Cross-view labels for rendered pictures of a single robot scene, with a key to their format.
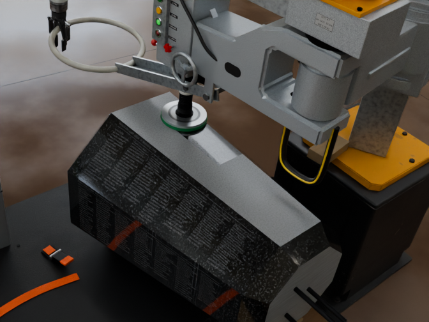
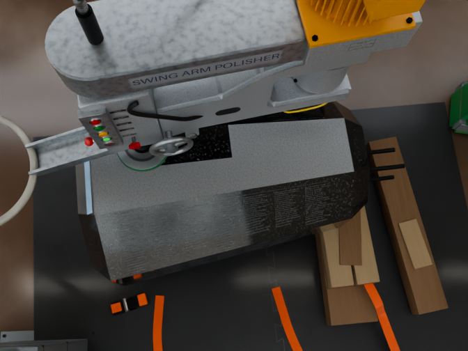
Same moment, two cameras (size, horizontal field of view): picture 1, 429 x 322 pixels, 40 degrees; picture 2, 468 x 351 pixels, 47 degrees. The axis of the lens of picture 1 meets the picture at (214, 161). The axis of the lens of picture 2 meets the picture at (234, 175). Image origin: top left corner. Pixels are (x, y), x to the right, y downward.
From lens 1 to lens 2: 1.73 m
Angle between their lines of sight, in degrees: 44
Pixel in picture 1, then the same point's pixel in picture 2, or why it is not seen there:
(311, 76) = (336, 72)
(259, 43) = (262, 85)
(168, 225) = (251, 233)
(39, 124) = not seen: outside the picture
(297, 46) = (316, 66)
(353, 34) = (401, 36)
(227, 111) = (18, 28)
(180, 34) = (141, 128)
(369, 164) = not seen: hidden behind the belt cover
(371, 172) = not seen: hidden behind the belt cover
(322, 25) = (358, 47)
